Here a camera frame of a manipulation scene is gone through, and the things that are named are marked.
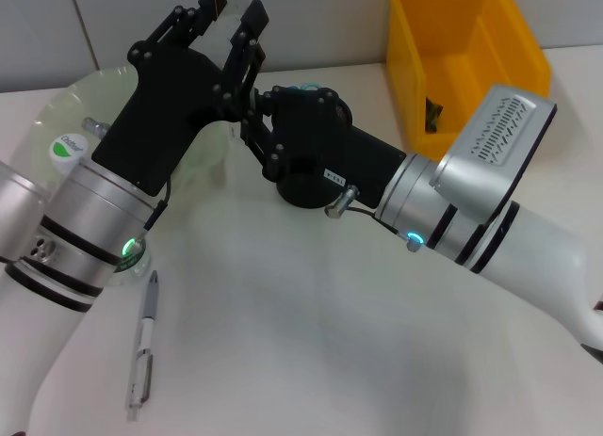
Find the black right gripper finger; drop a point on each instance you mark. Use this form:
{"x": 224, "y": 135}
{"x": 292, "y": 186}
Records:
{"x": 266, "y": 149}
{"x": 268, "y": 101}

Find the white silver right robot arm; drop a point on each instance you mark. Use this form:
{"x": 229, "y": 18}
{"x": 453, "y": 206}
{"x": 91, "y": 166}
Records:
{"x": 494, "y": 139}

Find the green plastic wrapper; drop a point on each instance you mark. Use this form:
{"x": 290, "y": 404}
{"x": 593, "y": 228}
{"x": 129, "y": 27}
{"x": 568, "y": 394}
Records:
{"x": 433, "y": 116}

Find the clear green-label water bottle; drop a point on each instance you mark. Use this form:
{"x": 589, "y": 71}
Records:
{"x": 66, "y": 149}

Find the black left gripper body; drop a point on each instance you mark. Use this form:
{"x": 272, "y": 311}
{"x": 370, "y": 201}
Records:
{"x": 160, "y": 111}

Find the blue plastic scissors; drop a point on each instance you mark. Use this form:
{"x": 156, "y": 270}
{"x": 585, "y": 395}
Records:
{"x": 306, "y": 85}

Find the black mesh pen holder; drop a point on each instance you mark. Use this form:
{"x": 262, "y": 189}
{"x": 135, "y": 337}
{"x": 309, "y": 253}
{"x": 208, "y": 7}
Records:
{"x": 306, "y": 191}

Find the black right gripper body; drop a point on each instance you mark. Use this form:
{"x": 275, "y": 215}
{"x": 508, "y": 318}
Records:
{"x": 330, "y": 144}

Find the pale green glass fruit plate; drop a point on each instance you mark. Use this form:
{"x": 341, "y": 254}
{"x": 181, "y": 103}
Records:
{"x": 70, "y": 106}

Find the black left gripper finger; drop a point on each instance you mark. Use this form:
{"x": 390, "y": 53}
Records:
{"x": 184, "y": 24}
{"x": 245, "y": 59}

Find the grey clear ballpoint pen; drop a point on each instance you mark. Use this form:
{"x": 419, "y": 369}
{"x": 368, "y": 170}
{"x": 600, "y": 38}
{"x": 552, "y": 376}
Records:
{"x": 141, "y": 351}

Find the yellow plastic bin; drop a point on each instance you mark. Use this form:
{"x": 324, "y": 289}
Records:
{"x": 471, "y": 54}

